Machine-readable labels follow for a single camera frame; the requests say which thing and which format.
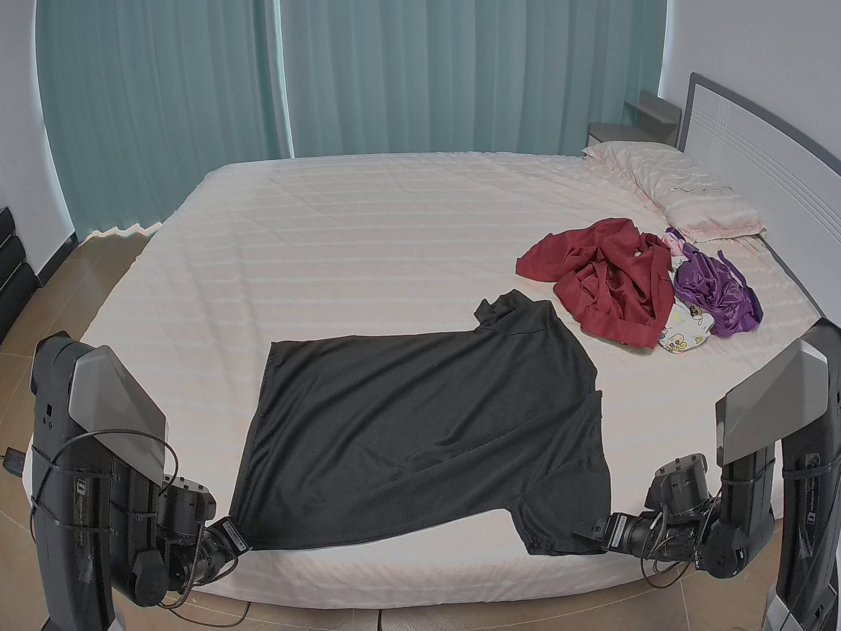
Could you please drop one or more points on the white printed garment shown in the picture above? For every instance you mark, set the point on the white printed garment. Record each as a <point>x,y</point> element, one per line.
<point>686,332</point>

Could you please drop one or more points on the pink garment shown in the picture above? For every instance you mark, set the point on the pink garment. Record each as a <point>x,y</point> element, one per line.
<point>673,244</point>

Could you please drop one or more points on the grey bedside table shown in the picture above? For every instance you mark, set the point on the grey bedside table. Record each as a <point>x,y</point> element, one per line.
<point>631,132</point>

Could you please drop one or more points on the dark red garment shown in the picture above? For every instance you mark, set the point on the dark red garment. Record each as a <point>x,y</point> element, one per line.
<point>604,286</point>

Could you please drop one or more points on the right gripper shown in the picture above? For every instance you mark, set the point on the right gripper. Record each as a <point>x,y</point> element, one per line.
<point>627,536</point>

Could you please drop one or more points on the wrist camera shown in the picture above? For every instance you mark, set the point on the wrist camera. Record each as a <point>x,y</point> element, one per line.
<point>205,502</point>
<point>656,490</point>

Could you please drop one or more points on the purple garment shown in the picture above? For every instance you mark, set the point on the purple garment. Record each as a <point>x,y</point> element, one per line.
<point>713,293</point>

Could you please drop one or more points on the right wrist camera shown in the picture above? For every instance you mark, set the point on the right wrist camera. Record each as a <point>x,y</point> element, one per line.
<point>656,490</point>

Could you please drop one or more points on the blue-green curtain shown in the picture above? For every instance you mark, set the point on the blue-green curtain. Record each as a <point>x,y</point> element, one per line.
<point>164,89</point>
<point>460,56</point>

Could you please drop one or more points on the black chest of drawers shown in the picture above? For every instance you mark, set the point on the black chest of drawers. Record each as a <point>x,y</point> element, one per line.
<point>13,273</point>

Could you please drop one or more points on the cream pillow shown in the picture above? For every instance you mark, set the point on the cream pillow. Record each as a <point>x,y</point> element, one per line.
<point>683,188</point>

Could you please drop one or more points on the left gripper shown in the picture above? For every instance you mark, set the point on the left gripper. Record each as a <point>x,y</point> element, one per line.
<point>227,543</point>

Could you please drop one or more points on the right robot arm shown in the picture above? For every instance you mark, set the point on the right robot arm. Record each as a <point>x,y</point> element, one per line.
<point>769,405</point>

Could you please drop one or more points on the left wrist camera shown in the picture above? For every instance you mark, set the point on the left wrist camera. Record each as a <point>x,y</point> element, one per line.
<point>205,502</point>

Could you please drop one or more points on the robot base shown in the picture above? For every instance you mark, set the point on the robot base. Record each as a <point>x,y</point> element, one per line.
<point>775,618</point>

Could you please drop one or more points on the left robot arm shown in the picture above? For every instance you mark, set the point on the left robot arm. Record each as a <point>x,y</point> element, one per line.
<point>79,516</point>

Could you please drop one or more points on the bed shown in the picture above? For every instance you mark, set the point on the bed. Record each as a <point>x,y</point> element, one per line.
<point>394,234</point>

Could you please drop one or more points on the black T-shirt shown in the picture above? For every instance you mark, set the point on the black T-shirt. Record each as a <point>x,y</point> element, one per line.
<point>427,431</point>

